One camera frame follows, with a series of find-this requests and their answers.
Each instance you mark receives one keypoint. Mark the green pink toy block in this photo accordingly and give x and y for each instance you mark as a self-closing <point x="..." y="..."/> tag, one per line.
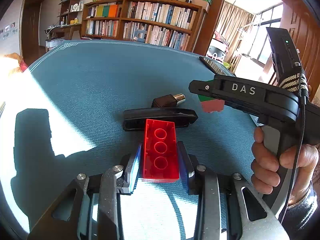
<point x="210" y="105"/>

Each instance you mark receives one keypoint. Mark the brown wooden door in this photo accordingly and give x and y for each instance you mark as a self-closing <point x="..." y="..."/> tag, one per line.
<point x="300" y="20"/>

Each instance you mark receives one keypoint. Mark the black smartphone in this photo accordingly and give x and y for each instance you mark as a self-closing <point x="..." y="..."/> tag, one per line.
<point x="215" y="67"/>

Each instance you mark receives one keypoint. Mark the dark perfume bottle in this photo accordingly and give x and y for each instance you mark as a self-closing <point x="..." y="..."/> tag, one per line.
<point x="168" y="100"/>

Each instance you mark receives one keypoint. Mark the red long toy block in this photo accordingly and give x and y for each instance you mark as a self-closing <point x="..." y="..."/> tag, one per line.
<point x="160" y="157"/>

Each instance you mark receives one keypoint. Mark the person's right hand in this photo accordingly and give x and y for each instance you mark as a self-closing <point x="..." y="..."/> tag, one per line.
<point x="265" y="166"/>

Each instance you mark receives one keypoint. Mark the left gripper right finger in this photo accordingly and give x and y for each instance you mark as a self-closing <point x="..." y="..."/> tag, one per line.
<point x="247" y="215"/>

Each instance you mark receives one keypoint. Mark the black comb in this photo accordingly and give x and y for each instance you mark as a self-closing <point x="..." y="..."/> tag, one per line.
<point x="134" y="119"/>

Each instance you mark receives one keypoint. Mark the white rolling cart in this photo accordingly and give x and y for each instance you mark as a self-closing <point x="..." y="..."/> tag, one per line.
<point x="218" y="48"/>

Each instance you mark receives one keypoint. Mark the small wooden shelf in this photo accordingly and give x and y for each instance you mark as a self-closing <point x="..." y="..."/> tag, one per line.
<point x="70" y="12"/>

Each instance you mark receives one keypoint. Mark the teal table mat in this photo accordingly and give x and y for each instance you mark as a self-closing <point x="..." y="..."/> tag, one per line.
<point x="70" y="115"/>

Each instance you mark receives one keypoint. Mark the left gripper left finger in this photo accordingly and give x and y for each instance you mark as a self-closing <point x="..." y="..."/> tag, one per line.
<point x="90" y="204"/>

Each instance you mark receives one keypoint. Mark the large wooden bookshelf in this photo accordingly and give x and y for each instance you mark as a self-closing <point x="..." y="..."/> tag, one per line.
<point x="167" y="23"/>

